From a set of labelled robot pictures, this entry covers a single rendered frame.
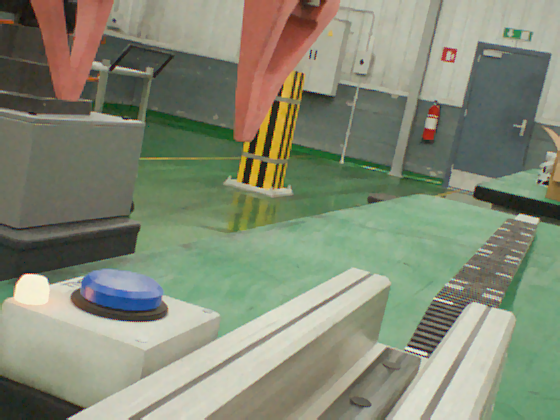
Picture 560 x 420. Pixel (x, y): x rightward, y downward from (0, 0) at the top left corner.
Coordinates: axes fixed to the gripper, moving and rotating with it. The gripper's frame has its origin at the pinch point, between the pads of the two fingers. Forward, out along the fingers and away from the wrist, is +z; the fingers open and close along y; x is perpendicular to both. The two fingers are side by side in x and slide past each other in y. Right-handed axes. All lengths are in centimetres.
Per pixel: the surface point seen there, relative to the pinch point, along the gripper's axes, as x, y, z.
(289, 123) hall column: 623, -221, 26
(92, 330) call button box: -3.7, 1.0, 10.3
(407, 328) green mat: 33.6, 9.1, 16.1
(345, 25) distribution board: 1099, -340, -111
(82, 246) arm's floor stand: 34.2, -25.0, 17.8
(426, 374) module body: -3.0, 15.6, 7.8
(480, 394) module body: -3.1, 17.7, 7.9
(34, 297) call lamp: -3.4, -2.5, 9.8
